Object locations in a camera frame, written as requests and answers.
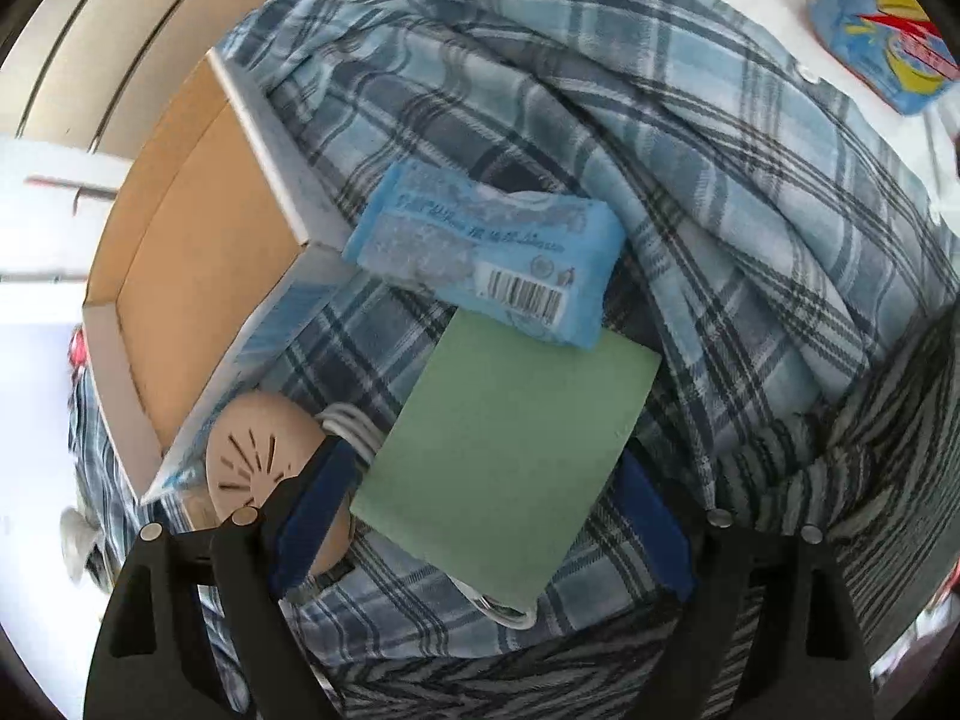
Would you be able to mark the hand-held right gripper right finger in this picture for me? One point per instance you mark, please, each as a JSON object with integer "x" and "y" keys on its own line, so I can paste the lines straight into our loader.
{"x": 654, "y": 532}

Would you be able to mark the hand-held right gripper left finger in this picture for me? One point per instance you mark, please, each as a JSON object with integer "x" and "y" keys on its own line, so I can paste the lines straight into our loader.
{"x": 315, "y": 517}

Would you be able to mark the pink round device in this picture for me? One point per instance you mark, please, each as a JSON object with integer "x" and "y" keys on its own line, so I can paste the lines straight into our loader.
{"x": 247, "y": 450}

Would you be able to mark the green foam pad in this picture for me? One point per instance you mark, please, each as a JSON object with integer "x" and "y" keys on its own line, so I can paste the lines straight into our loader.
{"x": 495, "y": 450}

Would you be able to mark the cardboard box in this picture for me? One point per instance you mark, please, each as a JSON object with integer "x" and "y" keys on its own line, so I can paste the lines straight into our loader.
{"x": 202, "y": 277}

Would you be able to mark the blue tissue packet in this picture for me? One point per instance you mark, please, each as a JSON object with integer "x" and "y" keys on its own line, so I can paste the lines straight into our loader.
{"x": 465, "y": 240}

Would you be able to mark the blue plaid shirt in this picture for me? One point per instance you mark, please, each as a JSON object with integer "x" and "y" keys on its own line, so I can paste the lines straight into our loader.
{"x": 675, "y": 165}

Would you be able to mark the beige wardrobe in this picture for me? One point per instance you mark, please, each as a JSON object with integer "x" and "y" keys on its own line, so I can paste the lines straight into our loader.
{"x": 112, "y": 37}

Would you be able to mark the blue and red printed packet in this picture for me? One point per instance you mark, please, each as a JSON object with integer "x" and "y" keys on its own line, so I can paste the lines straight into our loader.
{"x": 862, "y": 30}

